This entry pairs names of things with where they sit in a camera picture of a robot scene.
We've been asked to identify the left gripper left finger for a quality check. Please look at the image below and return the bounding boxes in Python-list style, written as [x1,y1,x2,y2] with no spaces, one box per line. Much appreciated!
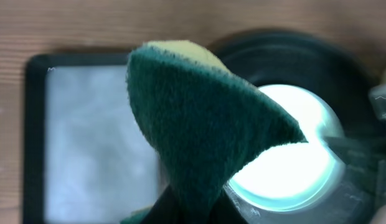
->
[140,185,180,224]

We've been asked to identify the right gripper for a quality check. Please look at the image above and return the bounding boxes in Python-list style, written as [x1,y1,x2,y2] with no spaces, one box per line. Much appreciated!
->
[324,135,386,210]

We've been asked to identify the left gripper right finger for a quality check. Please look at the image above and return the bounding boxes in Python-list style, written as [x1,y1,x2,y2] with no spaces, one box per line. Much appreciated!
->
[208,189,248,224]

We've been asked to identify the light green plate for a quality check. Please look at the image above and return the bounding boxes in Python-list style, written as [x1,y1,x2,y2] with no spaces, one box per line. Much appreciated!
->
[228,85,346,212]

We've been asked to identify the green sponge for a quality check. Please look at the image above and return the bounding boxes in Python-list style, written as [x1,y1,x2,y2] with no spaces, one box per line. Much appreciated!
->
[126,40,306,223]

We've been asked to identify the round black tray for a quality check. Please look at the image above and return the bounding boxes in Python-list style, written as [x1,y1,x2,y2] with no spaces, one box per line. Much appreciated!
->
[210,29,386,224]

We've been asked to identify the black rectangular tray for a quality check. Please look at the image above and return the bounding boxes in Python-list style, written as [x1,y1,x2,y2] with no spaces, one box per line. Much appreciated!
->
[22,53,161,223]

